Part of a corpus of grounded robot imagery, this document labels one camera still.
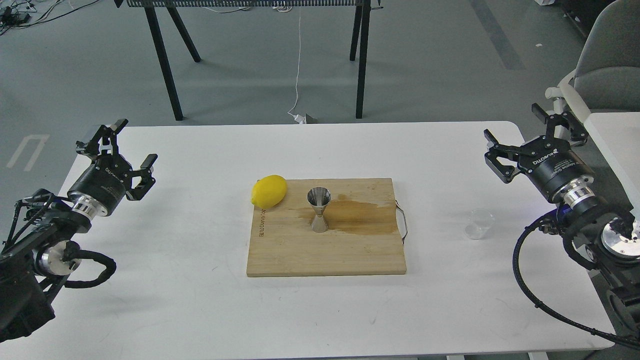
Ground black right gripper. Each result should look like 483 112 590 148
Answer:
483 103 595 203

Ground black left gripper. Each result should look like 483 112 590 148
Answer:
67 118 158 216

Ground small clear glass beaker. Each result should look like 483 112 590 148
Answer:
462 208 496 240

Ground steel double jigger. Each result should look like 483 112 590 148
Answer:
306 186 332 233

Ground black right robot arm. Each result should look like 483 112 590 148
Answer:
483 104 640 349

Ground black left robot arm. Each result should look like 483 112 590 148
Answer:
0 119 158 342

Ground white side table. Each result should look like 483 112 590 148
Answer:
583 112 640 220

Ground grey office chair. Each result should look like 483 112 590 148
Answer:
545 0 640 122

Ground yellow lemon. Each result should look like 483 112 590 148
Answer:
250 174 288 210

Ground bamboo cutting board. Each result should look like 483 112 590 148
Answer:
246 178 407 277

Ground white hanging cable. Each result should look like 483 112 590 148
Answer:
287 7 307 124

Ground floor cable bundle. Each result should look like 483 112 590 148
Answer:
0 0 101 31

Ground black metal frame table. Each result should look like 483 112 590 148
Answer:
113 0 384 123

